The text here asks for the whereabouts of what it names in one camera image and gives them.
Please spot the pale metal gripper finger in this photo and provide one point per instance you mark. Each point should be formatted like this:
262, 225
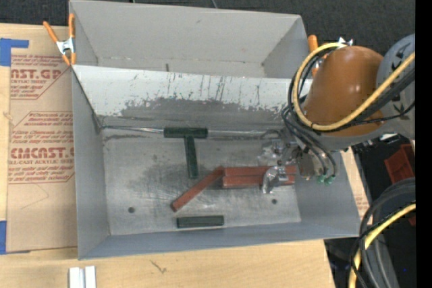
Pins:
271, 178
275, 149

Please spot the red-brown flat block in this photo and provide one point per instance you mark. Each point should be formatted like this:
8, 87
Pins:
197, 189
241, 181

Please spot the dark green flat block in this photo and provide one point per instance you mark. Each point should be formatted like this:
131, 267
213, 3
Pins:
191, 158
200, 221
185, 133

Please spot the grey metal bin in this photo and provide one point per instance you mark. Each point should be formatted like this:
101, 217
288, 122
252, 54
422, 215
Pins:
141, 158

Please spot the brown cardboard board red print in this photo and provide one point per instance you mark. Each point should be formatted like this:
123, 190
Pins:
37, 131

